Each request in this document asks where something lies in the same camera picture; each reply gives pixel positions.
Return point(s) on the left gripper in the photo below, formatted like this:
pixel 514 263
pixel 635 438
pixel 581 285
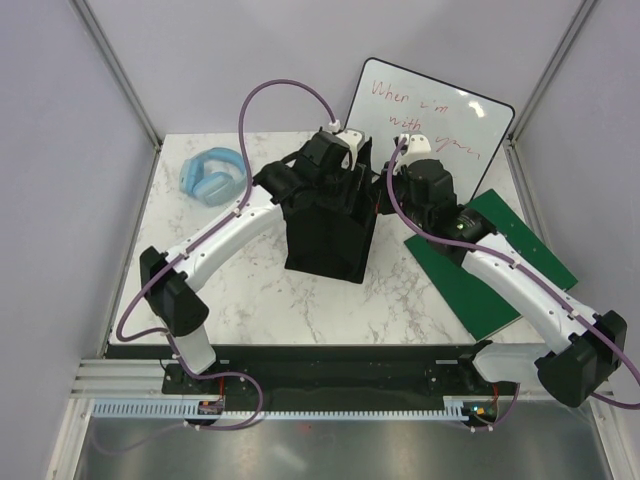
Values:
pixel 348 200

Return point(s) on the green board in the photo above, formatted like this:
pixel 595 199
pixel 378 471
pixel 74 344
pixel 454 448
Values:
pixel 480 309

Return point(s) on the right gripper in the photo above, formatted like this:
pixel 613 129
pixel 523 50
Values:
pixel 383 204

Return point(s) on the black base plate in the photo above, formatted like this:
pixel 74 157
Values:
pixel 340 377

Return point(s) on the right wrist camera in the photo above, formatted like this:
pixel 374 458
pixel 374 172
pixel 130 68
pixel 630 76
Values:
pixel 409 147

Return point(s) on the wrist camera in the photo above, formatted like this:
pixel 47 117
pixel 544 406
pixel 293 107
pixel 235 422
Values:
pixel 409 147
pixel 355 139

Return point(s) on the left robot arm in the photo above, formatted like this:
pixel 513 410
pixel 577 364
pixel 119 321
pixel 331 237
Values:
pixel 174 278

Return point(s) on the whiteboard with red writing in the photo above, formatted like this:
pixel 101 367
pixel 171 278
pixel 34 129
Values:
pixel 464 128

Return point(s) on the white cable duct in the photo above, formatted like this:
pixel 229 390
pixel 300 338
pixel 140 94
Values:
pixel 192 409

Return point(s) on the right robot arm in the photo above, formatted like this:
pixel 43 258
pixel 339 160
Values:
pixel 580 348

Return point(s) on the blue headphones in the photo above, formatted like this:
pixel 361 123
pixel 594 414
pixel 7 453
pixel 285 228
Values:
pixel 213 188

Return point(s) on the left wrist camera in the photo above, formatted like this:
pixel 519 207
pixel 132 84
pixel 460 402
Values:
pixel 355 139

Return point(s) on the black canvas bag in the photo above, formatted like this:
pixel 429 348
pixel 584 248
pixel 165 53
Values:
pixel 320 241

